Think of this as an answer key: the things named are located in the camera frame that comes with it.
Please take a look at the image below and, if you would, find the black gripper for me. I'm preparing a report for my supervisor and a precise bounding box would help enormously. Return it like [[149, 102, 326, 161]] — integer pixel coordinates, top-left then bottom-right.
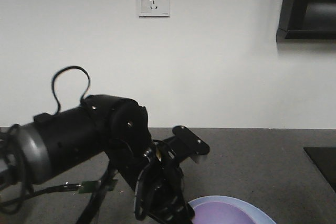
[[115, 140, 194, 223]]

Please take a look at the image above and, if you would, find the purple plastic bowl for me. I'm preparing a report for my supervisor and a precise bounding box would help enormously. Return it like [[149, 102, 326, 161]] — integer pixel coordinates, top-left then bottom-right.
[[192, 202, 255, 224]]

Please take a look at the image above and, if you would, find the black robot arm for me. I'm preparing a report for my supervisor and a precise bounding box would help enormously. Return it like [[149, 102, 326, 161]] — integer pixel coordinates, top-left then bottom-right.
[[1, 95, 197, 223]]

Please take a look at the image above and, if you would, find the light blue plate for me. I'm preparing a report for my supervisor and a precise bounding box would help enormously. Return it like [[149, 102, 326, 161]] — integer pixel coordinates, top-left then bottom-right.
[[189, 195, 274, 223]]

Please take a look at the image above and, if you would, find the black induction cooktop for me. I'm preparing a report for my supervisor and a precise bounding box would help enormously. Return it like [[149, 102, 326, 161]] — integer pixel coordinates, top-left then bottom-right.
[[303, 147, 335, 191]]

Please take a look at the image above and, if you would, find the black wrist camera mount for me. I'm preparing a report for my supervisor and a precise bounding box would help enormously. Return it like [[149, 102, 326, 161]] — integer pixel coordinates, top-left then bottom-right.
[[157, 125, 210, 163]]

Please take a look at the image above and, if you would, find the green circuit board with cable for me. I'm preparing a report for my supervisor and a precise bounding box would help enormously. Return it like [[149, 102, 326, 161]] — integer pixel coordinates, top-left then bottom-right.
[[1, 179, 118, 215]]

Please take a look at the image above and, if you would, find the black looped cable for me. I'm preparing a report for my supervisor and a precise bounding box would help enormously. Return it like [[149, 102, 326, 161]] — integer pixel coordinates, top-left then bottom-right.
[[50, 66, 91, 116]]

